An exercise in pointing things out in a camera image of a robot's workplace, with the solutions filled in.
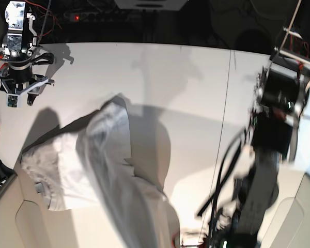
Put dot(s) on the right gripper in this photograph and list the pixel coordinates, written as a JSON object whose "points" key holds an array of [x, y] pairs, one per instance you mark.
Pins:
{"points": [[17, 81]]}

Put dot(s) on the white t-shirt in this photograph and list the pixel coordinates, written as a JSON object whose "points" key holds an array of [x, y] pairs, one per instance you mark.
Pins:
{"points": [[116, 157]]}

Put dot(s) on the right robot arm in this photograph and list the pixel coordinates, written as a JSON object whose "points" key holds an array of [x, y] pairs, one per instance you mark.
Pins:
{"points": [[18, 56]]}

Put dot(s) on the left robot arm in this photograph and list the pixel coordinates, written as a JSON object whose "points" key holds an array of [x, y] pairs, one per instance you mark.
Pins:
{"points": [[280, 97]]}

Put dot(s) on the power strip with red light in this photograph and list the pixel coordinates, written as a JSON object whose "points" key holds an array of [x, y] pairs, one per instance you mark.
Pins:
{"points": [[96, 17]]}

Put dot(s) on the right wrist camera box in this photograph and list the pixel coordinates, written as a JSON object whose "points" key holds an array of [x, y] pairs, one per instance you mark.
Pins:
{"points": [[13, 100]]}

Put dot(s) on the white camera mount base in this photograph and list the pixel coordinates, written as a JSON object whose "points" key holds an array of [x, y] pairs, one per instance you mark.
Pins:
{"points": [[170, 5]]}

